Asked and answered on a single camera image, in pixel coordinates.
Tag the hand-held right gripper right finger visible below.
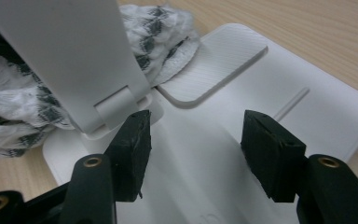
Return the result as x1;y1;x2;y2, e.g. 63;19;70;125
241;109;358;224

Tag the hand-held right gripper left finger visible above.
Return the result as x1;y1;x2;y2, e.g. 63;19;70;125
59;109;153;224

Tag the white desk lamp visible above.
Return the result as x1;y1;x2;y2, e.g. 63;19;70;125
0;0;358;224

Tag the white grey patterned cloth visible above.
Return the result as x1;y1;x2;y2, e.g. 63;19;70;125
0;3;200;158

